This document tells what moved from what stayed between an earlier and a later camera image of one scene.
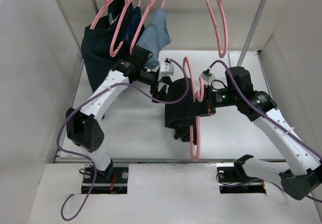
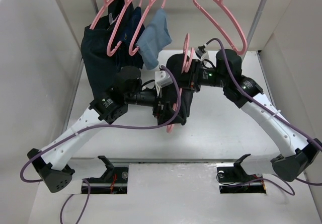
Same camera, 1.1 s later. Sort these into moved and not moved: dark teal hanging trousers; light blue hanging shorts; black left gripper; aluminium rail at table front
Moved: black left gripper
Not moved: light blue hanging shorts; aluminium rail at table front; dark teal hanging trousers
